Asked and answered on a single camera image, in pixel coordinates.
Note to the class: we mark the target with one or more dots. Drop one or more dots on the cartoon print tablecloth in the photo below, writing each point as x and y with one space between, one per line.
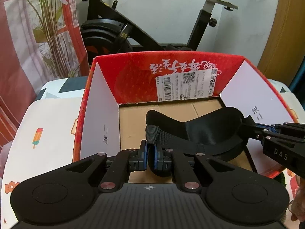
46 135

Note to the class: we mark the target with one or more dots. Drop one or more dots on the red strawberry cardboard box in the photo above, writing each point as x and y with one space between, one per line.
166 76

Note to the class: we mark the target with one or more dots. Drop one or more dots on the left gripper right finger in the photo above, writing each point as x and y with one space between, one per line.
169 162

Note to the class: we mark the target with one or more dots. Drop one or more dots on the wooden door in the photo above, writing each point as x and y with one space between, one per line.
284 50

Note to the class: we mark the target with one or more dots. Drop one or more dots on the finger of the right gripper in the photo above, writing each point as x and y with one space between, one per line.
276 135
291 129

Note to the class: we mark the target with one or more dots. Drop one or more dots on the printed backdrop curtain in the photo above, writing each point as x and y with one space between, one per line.
40 42

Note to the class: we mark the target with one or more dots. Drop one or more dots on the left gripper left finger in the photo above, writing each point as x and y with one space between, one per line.
120 167

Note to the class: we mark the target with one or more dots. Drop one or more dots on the operator hand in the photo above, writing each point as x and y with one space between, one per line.
297 207

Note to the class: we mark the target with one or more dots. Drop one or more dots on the black eye mask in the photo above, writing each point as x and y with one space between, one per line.
221 134

